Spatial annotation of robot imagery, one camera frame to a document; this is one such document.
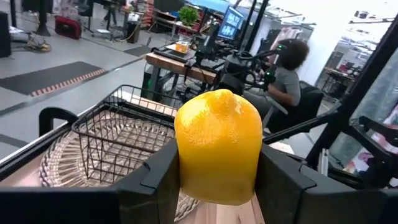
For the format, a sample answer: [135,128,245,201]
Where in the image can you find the wooden desk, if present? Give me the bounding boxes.
[144,52,218,103]

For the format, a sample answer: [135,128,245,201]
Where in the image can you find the tray with orange glasses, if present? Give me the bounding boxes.
[164,40,192,55]

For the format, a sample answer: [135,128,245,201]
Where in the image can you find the black floor mat striped edge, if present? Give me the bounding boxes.
[0,60,107,98]

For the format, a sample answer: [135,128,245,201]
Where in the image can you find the black frame post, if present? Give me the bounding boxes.
[306,14,398,170]

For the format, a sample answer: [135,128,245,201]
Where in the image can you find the black office chair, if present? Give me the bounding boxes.
[266,80,325,134]

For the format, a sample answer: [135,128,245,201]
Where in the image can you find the green potted plant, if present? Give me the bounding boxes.
[177,5,200,27]

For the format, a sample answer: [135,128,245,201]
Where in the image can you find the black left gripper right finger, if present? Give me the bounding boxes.
[254,143,398,224]

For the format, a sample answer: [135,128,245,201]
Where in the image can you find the black stand pole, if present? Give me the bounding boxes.
[34,0,52,37]

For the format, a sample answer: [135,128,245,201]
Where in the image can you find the yellow coiled cable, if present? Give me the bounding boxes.
[24,34,52,53]

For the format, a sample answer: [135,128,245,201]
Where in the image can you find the small dark floor mat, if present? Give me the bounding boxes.
[123,45,153,58]

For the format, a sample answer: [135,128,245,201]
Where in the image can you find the person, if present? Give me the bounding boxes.
[242,39,311,121]

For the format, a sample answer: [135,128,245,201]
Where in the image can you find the yellow lemon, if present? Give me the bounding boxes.
[174,88,264,206]

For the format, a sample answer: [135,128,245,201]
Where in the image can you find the red bag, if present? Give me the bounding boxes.
[54,15,83,40]

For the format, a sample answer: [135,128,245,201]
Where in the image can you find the black curved bracket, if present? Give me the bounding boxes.
[39,106,79,138]

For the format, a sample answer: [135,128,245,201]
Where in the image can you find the black wire basket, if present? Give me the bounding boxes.
[71,84,185,185]

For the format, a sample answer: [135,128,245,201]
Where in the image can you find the monitor with blue screen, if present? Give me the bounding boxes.
[216,6,245,42]

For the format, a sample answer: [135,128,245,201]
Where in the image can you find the round woven placemat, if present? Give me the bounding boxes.
[39,108,200,222]

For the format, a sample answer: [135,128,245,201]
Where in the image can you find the black bin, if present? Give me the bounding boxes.
[126,20,142,44]

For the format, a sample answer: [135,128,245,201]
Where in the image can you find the pink garment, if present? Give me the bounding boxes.
[269,26,315,54]

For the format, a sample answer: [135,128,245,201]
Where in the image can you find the black case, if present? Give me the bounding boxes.
[0,11,12,58]

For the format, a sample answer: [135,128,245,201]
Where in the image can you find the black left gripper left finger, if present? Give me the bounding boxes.
[0,139,182,224]

